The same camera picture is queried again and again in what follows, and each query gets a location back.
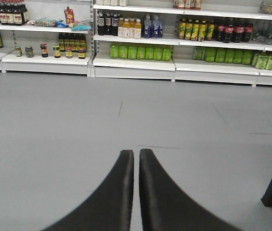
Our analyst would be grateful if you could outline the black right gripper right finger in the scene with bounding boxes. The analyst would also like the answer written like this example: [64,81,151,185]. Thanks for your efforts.
[139,149,238,231]

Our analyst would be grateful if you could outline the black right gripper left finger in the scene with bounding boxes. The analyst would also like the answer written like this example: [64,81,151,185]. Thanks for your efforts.
[44,150,134,231]

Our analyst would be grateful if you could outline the white store shelving unit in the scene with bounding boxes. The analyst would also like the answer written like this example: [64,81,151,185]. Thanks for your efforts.
[0,0,272,86]

